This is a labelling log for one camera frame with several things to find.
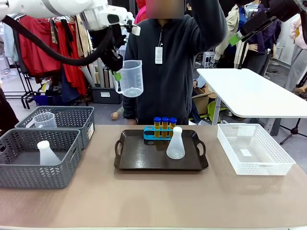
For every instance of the blue capped yellow test tube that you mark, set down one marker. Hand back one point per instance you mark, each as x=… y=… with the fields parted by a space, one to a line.
x=157 y=124
x=165 y=124
x=172 y=123

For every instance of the cardboard box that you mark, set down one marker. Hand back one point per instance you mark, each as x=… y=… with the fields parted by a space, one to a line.
x=201 y=101

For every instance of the blue test tube rack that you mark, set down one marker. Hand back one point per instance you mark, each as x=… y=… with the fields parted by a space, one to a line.
x=148 y=135

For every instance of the green plastic object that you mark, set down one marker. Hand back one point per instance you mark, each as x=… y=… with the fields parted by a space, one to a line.
x=212 y=109

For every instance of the red garments on rack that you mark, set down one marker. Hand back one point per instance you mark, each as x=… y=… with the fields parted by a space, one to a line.
x=36 y=52

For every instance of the person's right hand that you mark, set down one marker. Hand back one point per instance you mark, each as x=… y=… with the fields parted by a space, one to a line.
x=132 y=121

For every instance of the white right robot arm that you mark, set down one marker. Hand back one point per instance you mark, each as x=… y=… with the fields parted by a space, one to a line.
x=303 y=2

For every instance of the white name badge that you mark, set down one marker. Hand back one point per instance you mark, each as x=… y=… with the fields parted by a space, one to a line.
x=158 y=55

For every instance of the person's blurred head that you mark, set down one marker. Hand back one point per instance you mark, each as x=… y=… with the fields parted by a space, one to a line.
x=165 y=9

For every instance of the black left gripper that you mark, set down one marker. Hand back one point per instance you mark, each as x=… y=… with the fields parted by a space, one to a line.
x=114 y=60

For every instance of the black tripod stand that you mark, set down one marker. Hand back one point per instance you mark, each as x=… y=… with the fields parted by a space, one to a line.
x=293 y=131

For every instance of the grey basket with measuring cup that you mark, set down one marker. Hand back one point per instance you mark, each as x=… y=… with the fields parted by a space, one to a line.
x=72 y=117

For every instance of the white plastic basket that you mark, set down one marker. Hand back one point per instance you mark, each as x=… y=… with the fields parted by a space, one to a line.
x=259 y=167

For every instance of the person's dark fleece torso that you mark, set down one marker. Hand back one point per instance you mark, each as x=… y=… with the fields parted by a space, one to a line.
x=172 y=83

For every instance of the black clothes rack frame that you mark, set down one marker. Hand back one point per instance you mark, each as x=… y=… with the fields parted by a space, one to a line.
x=25 y=95

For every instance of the white computer case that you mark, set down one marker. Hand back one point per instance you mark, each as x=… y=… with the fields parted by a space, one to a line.
x=208 y=60

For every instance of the black storage bin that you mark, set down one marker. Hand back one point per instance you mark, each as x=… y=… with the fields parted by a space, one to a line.
x=105 y=94

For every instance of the clear plastic measuring cup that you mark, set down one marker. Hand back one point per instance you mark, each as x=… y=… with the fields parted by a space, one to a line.
x=132 y=81
x=45 y=121

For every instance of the white table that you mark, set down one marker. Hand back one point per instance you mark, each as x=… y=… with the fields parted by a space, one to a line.
x=239 y=95

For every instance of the white table leg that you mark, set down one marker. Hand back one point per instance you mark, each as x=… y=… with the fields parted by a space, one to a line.
x=217 y=110

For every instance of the mannequin with dark jacket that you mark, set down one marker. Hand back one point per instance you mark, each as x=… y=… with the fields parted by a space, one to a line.
x=261 y=57

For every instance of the grey basket with flasks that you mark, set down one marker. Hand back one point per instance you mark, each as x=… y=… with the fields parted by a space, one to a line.
x=36 y=177

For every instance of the dark brown serving tray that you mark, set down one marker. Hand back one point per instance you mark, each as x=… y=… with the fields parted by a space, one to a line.
x=144 y=155

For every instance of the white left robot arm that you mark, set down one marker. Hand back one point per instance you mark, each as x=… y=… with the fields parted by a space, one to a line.
x=60 y=7

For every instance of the mannequin with pink top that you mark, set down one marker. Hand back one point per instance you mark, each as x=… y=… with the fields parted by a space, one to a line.
x=296 y=62

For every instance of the white paper roll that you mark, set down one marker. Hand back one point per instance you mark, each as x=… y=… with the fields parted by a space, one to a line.
x=88 y=75

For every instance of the person's left forearm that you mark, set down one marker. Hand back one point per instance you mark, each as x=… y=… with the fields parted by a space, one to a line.
x=208 y=16

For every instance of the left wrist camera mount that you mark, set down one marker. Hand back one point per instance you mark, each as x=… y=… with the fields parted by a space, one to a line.
x=130 y=27

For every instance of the white plastic conical flask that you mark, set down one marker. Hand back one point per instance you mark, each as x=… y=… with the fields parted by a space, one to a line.
x=176 y=148
x=48 y=155

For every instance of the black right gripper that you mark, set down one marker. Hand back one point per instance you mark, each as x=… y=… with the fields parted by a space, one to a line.
x=286 y=10

